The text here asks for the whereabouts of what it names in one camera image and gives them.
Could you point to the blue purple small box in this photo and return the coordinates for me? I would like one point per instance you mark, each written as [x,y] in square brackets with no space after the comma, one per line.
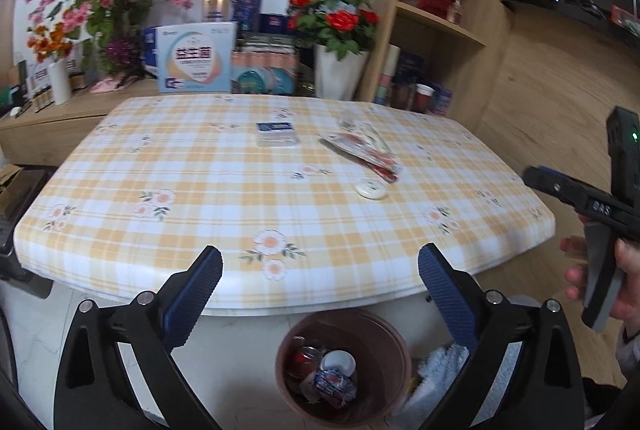
[442,100]

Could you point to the blue white small packet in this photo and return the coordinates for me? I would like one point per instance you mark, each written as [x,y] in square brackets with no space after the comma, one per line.
[276,134]

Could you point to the pink paper cup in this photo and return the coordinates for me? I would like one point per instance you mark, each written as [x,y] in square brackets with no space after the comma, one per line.
[388,79]

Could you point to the person's right hand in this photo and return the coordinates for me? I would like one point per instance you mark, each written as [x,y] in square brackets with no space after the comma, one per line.
[631,280]

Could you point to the green paper cup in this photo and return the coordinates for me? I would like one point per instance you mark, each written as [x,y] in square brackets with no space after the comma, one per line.
[386,89]

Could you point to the brown round trash bin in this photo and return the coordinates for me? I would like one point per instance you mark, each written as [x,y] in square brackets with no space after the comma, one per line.
[385,360]

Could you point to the purple flower bunch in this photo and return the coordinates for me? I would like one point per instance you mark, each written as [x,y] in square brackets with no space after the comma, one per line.
[121,52]

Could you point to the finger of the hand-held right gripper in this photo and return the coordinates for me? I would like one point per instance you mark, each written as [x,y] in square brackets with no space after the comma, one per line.
[552,185]

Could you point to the red clear plastic wrapper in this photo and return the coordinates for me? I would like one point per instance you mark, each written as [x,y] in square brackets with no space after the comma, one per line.
[360,147]

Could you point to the crushed red can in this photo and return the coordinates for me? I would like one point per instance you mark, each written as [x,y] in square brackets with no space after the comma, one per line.
[302,360]

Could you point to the dark blue patterned box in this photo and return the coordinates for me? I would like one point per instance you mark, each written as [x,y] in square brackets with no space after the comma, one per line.
[246,12]

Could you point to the brown cup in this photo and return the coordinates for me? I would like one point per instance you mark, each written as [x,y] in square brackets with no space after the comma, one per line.
[401,96]

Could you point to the silver white box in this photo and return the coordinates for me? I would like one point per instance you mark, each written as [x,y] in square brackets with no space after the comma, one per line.
[216,10]

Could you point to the white box with blue print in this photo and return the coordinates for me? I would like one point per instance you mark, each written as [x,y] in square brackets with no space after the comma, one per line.
[195,60]

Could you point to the blue paper cup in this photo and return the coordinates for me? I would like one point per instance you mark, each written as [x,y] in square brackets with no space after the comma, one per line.
[385,99]

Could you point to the white plastic bag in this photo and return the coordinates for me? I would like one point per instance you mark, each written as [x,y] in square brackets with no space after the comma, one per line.
[440,367]

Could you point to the black cabinet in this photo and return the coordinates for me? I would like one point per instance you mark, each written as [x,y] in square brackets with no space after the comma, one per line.
[590,7]

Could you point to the red rose plant white pot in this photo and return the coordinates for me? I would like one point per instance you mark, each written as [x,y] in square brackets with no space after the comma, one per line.
[340,70]

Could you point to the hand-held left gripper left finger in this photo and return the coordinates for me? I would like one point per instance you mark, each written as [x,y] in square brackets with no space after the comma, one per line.
[192,295]

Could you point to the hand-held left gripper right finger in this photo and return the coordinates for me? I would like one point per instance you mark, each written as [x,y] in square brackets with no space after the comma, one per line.
[445,295]

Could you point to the wooden sideboard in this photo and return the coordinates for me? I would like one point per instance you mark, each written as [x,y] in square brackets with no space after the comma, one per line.
[75,125]

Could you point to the row of small brown bottles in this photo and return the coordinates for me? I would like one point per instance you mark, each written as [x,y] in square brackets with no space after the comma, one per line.
[42,97]

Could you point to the red cup white rim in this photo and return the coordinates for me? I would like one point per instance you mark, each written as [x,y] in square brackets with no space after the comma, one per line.
[424,99]

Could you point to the dark blue printed card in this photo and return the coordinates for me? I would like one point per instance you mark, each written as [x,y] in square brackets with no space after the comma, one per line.
[409,66]

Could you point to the crushed blue can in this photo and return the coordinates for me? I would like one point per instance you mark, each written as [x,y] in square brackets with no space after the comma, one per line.
[334,387]

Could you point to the orange flowers in white vase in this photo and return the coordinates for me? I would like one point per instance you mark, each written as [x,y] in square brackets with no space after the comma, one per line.
[60,80]

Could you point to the yellow checkered floral tablecloth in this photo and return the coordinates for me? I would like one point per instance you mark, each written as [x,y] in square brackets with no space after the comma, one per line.
[200,170]

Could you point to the white round lid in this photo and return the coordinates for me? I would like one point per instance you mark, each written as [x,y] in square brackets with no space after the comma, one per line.
[371,189]

